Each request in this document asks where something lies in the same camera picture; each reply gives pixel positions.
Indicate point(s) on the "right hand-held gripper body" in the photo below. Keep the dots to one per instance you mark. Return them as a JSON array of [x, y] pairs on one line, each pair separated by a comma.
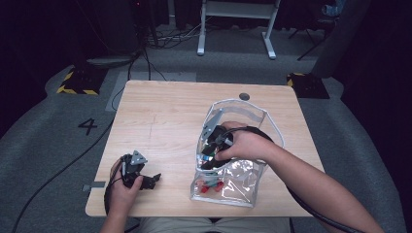
[[212, 124]]

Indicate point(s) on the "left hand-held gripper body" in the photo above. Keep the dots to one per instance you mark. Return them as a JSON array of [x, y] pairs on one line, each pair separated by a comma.
[[132, 171]]

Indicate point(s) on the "salmon toy block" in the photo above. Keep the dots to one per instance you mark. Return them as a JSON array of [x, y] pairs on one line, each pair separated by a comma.
[[199, 182]]

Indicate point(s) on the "red toy block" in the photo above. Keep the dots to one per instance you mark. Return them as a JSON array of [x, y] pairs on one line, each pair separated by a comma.
[[204, 189], [219, 185]]

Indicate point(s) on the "clear plastic bag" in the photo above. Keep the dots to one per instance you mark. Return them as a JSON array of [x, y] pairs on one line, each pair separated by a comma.
[[236, 191]]

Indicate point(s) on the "person's left hand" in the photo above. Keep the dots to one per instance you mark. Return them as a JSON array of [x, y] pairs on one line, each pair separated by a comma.
[[121, 200]]

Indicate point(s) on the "person's right hand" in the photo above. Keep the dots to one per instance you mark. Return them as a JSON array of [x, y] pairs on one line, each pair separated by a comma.
[[249, 145]]

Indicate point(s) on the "grey tape strip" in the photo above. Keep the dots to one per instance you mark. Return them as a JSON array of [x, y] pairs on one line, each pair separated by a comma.
[[97, 185]]

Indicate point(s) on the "round black table grommet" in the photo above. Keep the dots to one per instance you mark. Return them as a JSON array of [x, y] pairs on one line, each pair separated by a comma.
[[244, 96]]

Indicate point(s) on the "person's beige trousers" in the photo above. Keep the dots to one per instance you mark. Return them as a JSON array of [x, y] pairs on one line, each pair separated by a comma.
[[181, 226]]

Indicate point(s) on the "black yellow-striped stand base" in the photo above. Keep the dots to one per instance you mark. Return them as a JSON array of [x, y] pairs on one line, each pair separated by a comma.
[[307, 85], [81, 82]]

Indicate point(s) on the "flat grey stand base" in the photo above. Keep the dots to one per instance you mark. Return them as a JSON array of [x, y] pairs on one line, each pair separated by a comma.
[[107, 61]]

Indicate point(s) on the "black equipment stand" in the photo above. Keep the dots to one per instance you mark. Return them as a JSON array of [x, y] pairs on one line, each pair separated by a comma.
[[142, 19]]

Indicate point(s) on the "black tripod stand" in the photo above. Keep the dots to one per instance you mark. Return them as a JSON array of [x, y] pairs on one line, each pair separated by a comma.
[[312, 48]]

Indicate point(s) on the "grey curtain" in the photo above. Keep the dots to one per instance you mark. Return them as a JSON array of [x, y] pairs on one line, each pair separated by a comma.
[[343, 42]]

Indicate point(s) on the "blue cloth bundle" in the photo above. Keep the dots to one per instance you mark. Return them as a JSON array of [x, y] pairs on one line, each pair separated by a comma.
[[333, 8]]

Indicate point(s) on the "white desk frame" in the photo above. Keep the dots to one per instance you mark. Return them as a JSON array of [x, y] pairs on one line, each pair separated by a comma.
[[238, 9]]

